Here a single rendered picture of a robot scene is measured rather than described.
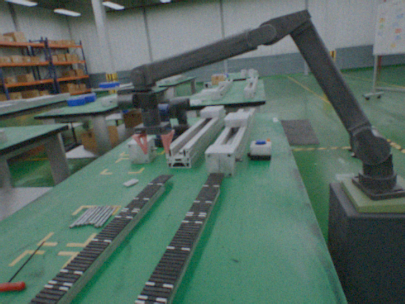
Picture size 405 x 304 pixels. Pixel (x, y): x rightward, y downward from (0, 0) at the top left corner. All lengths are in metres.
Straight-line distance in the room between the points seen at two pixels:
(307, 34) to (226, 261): 0.55
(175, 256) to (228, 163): 0.47
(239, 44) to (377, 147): 0.42
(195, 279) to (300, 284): 0.19
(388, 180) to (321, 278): 0.36
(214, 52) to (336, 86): 0.32
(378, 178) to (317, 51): 0.36
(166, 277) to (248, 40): 0.56
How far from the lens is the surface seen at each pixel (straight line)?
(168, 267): 0.58
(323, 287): 0.59
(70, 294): 0.64
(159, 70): 0.84
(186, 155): 1.11
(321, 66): 0.76
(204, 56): 0.79
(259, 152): 1.13
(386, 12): 7.09
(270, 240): 0.68
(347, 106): 0.79
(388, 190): 0.86
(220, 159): 0.98
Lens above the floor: 1.18
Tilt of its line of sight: 17 degrees down
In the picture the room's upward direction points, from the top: 6 degrees counter-clockwise
